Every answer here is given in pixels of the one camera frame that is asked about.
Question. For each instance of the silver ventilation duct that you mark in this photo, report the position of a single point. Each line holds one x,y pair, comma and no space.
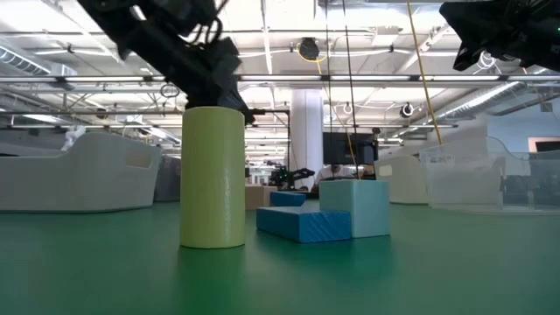
26,61
503,94

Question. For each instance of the clear plastic bin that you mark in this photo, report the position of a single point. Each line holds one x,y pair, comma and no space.
464,184

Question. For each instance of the dark wall screen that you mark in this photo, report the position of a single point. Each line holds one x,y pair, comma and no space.
547,146

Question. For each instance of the person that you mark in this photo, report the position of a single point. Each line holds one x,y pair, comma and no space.
337,174

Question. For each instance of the long ceiling light rail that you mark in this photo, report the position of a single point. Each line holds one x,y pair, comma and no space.
280,78

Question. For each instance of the white building column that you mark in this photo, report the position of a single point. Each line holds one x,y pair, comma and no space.
306,131

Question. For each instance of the beige block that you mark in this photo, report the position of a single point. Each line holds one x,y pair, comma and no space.
256,198

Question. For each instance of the black background gantry frame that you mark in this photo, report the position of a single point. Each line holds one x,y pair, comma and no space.
280,112

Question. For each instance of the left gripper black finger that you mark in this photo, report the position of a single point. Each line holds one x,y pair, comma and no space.
249,116

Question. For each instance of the small dark blue block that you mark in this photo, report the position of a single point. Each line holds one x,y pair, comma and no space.
286,199

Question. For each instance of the light teal cube block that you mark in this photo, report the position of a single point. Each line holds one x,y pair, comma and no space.
363,210

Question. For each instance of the yellow-green cylinder block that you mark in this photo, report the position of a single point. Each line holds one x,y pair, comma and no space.
212,175

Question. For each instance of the black computer monitor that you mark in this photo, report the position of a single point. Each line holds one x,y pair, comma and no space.
341,149

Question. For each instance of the white crumpled object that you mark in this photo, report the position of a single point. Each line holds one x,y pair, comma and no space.
72,137

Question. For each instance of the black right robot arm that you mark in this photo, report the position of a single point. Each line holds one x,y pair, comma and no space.
547,35

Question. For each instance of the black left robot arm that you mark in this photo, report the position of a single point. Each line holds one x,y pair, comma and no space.
144,22

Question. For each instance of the black background robot arm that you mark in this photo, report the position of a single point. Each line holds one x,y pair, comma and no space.
291,175

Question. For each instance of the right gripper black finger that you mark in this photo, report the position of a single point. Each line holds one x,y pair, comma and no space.
464,56

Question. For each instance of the dark translucent plastic bin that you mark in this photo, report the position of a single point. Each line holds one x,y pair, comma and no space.
168,175

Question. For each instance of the white plastic bin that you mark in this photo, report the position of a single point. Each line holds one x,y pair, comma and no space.
404,184
87,184

